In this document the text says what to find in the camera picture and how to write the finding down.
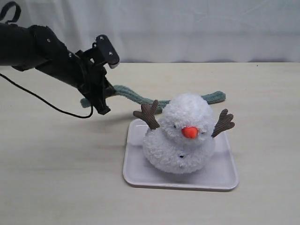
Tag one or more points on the white backdrop curtain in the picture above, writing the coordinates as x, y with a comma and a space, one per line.
176, 30

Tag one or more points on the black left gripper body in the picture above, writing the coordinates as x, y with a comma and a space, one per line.
83, 70

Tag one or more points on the white plush snowman toy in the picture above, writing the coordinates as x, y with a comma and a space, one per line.
182, 139

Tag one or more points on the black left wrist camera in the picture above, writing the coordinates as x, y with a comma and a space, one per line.
105, 52

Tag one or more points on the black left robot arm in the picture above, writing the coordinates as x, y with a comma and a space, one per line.
38, 47

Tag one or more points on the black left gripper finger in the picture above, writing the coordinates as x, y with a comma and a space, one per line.
99, 102
109, 90

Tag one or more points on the white plastic tray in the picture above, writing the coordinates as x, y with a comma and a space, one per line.
220, 174

